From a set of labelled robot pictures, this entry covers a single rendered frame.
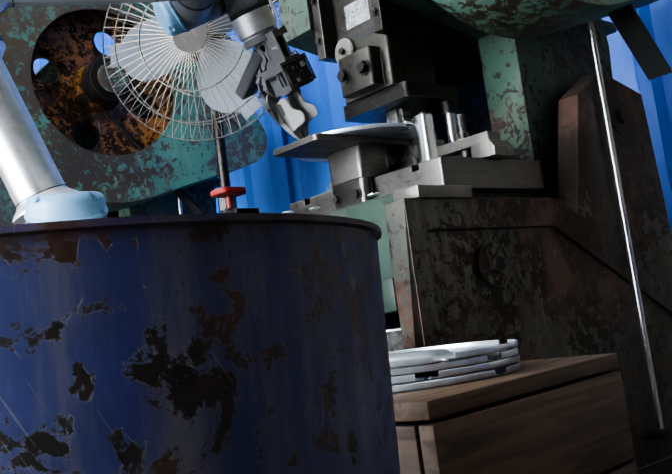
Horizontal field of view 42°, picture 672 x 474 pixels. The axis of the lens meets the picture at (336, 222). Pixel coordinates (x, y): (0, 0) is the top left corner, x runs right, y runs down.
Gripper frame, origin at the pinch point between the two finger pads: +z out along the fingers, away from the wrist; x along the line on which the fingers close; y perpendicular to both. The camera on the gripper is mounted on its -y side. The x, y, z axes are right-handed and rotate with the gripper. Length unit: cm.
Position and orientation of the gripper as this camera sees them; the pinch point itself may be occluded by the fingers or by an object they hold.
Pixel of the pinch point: (300, 136)
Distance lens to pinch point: 165.4
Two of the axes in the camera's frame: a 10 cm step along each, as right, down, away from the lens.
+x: 6.1, -4.3, 6.7
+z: 4.3, 8.9, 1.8
